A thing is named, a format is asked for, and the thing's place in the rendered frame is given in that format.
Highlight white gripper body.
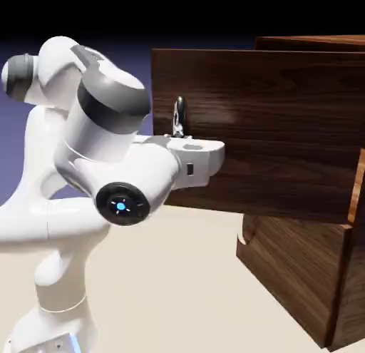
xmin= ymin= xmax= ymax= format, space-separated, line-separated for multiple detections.
xmin=164 ymin=134 xmax=227 ymax=175

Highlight curved shiny metal handle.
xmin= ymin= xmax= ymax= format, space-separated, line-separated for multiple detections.
xmin=171 ymin=95 xmax=189 ymax=139

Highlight large dark wood door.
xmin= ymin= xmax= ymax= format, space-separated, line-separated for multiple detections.
xmin=150 ymin=48 xmax=365 ymax=225

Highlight small dark wood door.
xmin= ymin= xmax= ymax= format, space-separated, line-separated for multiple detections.
xmin=235 ymin=214 xmax=354 ymax=349

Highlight dark wood cabinet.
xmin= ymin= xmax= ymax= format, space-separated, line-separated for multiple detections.
xmin=235 ymin=34 xmax=365 ymax=353

